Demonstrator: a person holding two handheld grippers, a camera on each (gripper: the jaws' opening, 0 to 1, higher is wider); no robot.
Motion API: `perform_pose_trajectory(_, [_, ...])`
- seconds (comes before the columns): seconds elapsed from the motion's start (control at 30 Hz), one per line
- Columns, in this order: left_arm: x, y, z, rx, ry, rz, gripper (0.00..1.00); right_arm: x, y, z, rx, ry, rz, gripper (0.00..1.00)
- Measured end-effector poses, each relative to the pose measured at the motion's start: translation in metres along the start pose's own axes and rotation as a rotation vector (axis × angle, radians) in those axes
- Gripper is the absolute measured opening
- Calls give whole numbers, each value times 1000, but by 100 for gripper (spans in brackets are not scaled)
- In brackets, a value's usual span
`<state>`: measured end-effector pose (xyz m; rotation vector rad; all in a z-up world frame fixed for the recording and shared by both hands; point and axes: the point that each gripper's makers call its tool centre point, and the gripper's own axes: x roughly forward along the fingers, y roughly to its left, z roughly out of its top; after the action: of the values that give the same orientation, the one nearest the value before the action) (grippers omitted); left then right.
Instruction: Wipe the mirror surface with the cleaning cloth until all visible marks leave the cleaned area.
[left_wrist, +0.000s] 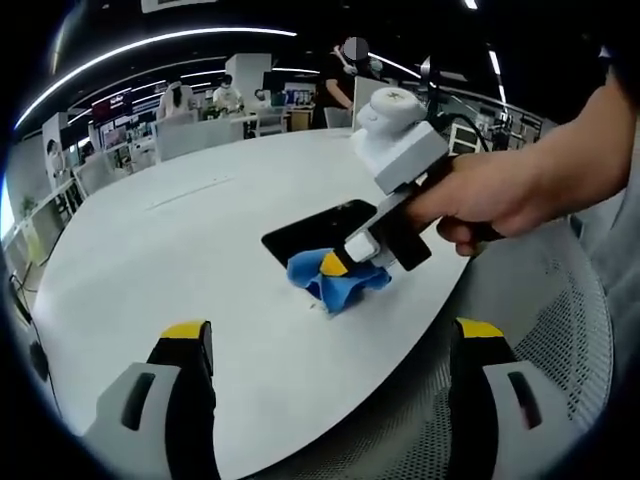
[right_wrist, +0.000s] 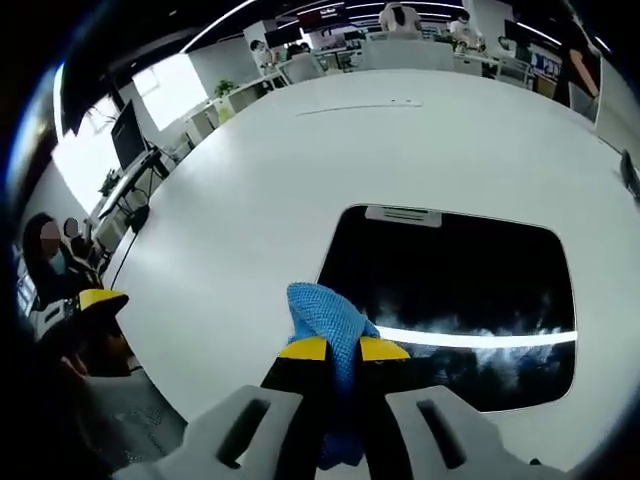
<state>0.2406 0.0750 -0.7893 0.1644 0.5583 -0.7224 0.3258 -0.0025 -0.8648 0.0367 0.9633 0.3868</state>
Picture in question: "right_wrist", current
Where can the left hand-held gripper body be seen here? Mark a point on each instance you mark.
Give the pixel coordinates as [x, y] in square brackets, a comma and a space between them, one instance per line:
[50, 320]

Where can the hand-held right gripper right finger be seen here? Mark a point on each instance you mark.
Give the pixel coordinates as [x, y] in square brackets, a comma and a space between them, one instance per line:
[430, 435]

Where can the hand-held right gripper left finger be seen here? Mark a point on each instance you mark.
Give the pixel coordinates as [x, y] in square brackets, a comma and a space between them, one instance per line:
[250, 430]

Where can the blue cleaning cloth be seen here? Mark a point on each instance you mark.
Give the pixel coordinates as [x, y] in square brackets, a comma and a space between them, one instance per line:
[325, 320]

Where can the black tablet screen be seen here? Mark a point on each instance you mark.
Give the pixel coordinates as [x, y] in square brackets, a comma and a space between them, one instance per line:
[450, 280]

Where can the grey mesh office chair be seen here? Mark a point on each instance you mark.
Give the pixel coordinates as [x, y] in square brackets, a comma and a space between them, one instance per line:
[135, 425]

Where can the small green potted plant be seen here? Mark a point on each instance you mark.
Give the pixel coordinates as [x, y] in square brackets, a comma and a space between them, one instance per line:
[109, 181]

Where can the black computer monitor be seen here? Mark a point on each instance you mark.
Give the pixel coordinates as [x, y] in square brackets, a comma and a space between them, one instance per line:
[127, 135]

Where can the tall green potted plant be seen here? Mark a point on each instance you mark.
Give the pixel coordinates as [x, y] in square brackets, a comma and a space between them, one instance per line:
[225, 89]

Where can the black handheld device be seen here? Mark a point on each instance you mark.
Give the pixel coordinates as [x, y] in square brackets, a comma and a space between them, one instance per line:
[631, 175]

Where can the large white partition screen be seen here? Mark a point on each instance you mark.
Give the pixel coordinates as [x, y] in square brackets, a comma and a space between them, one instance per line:
[620, 110]

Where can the low white desk partition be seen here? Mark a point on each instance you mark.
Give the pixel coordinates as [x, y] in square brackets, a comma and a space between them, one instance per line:
[407, 54]

